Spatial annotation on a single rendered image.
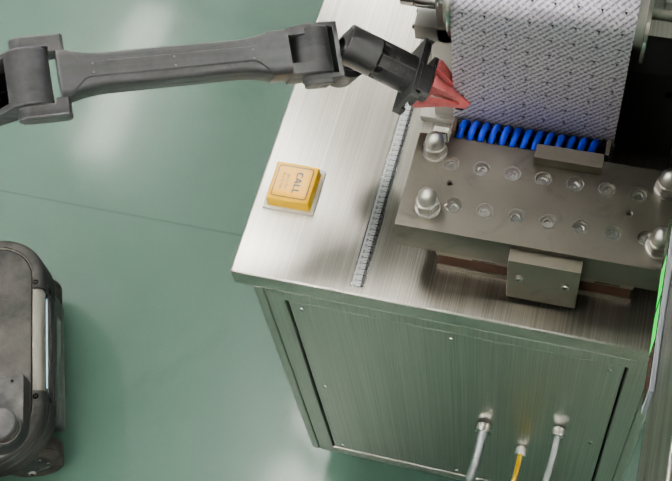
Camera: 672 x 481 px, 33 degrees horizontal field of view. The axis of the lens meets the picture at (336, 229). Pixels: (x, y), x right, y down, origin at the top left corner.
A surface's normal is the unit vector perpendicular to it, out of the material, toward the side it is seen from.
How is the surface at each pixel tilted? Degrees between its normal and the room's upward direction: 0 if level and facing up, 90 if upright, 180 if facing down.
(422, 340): 90
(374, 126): 0
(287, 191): 0
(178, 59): 29
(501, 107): 90
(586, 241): 0
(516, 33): 90
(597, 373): 90
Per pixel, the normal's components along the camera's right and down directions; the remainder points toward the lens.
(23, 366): -0.11, -0.50
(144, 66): 0.25, -0.14
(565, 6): -0.27, 0.42
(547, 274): -0.25, 0.85
